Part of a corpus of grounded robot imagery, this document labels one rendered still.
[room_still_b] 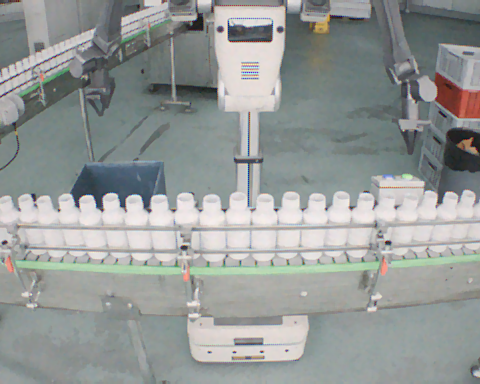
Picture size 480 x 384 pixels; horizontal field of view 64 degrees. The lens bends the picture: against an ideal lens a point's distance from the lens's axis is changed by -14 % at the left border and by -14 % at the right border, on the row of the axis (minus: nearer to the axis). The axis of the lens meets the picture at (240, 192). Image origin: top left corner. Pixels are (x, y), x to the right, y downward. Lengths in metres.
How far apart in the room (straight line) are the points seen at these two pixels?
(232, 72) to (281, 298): 0.74
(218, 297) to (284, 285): 0.17
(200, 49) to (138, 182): 3.20
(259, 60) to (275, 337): 1.12
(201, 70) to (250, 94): 3.33
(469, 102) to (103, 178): 2.45
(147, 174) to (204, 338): 0.73
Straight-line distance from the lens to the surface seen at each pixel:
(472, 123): 3.27
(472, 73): 3.10
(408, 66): 1.20
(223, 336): 1.87
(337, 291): 1.14
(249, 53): 1.43
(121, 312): 1.20
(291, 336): 1.88
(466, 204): 1.15
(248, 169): 1.64
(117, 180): 1.67
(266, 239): 1.01
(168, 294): 1.12
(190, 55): 4.78
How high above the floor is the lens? 1.71
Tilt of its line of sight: 33 degrees down
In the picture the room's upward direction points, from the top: straight up
